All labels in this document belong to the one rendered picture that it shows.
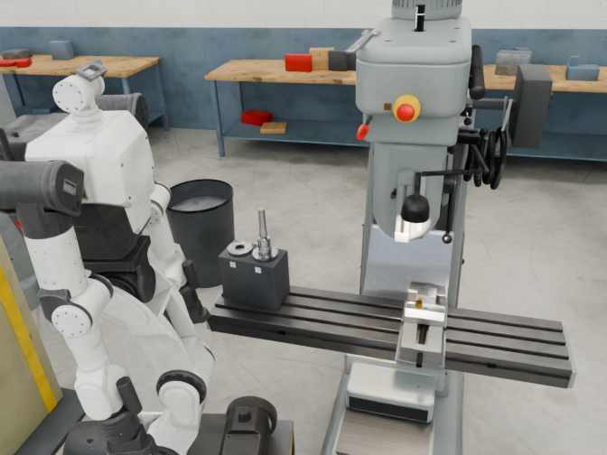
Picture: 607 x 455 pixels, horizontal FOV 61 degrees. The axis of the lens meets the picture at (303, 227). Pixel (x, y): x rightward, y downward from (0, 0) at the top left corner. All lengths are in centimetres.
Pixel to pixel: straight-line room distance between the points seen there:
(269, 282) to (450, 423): 114
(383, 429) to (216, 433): 61
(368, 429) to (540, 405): 140
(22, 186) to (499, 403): 246
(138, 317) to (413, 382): 90
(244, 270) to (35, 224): 91
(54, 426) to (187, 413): 151
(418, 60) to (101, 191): 73
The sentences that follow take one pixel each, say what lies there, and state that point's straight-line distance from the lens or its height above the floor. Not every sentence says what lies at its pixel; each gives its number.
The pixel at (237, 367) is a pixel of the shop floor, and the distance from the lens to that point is 303.
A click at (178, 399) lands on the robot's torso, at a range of 154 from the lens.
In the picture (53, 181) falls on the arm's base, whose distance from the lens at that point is 103.
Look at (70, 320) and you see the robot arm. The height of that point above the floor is 146.
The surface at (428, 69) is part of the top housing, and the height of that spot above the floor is 185.
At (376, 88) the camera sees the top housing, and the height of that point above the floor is 180.
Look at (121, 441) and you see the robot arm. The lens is 141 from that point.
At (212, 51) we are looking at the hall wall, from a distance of 630.
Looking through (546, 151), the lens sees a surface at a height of 23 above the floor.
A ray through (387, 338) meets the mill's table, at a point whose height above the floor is 94.
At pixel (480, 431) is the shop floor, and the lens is 280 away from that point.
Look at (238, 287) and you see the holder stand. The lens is 189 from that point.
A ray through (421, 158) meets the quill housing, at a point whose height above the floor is 158.
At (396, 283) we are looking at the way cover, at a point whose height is 92.
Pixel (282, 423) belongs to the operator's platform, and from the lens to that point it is 223.
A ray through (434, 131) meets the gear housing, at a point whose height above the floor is 167.
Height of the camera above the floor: 213
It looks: 30 degrees down
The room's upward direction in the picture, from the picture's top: 3 degrees counter-clockwise
